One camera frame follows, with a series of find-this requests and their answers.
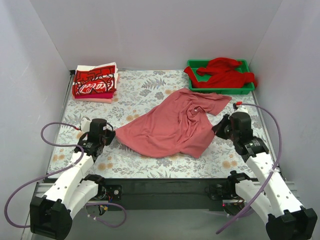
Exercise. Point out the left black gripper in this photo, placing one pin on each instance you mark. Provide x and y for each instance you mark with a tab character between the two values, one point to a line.
109	136

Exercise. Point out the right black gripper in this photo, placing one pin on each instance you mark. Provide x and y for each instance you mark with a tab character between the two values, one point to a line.
223	127

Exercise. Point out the pink t shirt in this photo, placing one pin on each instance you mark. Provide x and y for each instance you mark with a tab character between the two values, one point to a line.
178	125

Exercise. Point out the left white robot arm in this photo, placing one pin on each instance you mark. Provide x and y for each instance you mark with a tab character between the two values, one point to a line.
51	215

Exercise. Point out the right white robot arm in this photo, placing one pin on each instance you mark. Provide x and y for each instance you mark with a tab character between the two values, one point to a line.
284	216

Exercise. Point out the folded magenta shirt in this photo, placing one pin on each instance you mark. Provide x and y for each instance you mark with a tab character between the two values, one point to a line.
103	95

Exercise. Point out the green plastic bin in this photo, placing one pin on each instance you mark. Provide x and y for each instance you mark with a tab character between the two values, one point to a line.
227	91

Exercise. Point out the red t shirt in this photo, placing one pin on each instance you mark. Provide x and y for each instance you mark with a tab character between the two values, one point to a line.
220	72

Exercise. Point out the floral patterned table mat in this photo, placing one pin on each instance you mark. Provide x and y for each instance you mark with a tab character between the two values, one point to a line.
138	92

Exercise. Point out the folded red printed shirt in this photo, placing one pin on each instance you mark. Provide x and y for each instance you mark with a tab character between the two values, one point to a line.
92	87

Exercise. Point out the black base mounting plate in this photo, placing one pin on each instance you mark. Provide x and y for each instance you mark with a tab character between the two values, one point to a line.
213	194

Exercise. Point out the folded white shirt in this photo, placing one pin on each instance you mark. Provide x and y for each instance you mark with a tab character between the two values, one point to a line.
86	73

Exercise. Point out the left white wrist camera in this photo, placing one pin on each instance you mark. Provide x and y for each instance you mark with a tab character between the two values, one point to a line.
85	124

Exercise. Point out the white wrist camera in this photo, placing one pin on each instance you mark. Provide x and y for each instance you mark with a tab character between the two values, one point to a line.
85	124
239	107

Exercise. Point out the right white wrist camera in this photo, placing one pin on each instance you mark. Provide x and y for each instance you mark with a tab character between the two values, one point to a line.
239	107

